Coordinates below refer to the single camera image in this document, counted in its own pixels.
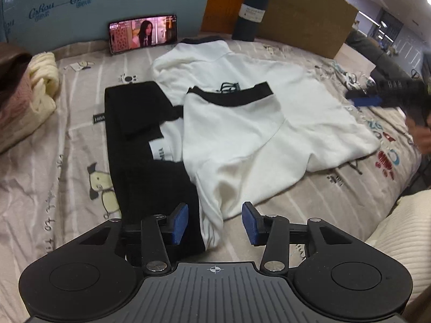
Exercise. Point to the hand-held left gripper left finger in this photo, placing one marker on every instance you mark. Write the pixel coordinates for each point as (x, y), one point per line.
(179, 224)

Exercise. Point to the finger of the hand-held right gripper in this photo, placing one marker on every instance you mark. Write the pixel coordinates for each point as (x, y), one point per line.
(367, 102)
(360, 92)

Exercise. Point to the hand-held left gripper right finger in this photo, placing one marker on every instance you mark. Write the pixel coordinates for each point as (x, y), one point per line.
(251, 224)

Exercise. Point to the white top with black collar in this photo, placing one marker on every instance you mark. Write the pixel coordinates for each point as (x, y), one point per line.
(313, 107)

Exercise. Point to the black garment with white patch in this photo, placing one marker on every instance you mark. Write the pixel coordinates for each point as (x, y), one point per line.
(134, 161)

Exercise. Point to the white shorts with black waistband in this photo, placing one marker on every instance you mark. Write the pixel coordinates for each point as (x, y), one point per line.
(232, 148)

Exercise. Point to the person's right hand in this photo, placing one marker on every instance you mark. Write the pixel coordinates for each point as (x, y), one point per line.
(420, 138)

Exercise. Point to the dark grey cloth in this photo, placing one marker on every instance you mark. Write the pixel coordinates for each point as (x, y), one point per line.
(365, 48)

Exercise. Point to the brown cardboard board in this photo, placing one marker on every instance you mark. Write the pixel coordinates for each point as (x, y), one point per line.
(303, 13)

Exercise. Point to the white ribbed cushion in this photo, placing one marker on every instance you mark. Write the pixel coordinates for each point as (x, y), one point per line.
(404, 232)

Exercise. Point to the dark tall bottle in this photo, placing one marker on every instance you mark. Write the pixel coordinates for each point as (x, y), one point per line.
(252, 6)

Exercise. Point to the small paper tag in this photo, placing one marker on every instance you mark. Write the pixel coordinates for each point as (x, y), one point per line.
(79, 66)

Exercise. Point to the smartphone with lit screen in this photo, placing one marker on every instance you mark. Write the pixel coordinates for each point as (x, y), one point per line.
(143, 33)

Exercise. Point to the cream knitted sweater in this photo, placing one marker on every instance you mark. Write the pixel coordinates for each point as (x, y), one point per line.
(43, 84)

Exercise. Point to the pink-brown knitted garment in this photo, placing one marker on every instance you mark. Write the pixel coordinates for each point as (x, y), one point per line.
(13, 97)

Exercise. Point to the light blue foam board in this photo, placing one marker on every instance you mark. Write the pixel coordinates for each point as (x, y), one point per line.
(67, 23)

